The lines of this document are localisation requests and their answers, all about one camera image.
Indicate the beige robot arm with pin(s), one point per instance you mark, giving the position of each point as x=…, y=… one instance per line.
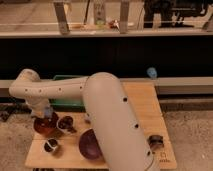
x=113, y=119

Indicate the red bowl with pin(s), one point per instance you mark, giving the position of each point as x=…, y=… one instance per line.
x=45, y=126

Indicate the small dark jar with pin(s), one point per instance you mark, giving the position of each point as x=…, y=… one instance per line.
x=156, y=141

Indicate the wooden board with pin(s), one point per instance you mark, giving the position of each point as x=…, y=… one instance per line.
x=144, y=99

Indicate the dark cup with contents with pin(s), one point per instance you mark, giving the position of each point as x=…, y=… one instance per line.
x=65, y=124

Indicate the small metal cup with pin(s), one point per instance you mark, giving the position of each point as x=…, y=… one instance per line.
x=51, y=145

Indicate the right grey metal post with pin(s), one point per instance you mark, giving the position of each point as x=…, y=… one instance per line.
x=124, y=12

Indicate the grey metal post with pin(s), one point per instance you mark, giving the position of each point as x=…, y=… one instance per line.
x=124, y=12
x=61, y=16

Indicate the blue sponge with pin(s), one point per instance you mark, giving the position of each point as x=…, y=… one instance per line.
x=48, y=112

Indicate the purple bowl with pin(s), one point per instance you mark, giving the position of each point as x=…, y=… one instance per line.
x=88, y=145

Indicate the green dish rack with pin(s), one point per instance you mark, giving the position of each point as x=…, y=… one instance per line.
x=67, y=103

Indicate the left grey metal post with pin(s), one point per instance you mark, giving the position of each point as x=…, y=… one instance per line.
x=61, y=16

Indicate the blue round object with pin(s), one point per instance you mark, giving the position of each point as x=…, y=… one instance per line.
x=152, y=72

